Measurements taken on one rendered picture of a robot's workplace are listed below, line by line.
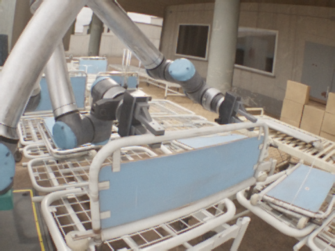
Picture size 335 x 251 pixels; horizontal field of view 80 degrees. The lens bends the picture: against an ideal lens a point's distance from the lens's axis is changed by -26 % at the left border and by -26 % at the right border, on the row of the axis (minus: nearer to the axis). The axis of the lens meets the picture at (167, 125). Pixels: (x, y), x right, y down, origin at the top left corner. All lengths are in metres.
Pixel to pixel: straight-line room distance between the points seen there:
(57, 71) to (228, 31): 5.00
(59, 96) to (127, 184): 0.34
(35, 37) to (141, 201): 0.50
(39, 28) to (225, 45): 5.11
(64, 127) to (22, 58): 0.26
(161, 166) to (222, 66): 4.95
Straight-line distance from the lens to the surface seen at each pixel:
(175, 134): 0.63
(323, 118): 4.14
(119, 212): 0.66
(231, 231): 1.19
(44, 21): 0.62
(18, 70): 0.61
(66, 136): 0.74
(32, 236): 1.26
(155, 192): 0.69
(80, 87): 2.63
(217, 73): 5.55
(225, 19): 5.62
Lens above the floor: 1.17
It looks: 16 degrees down
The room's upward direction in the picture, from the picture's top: 7 degrees clockwise
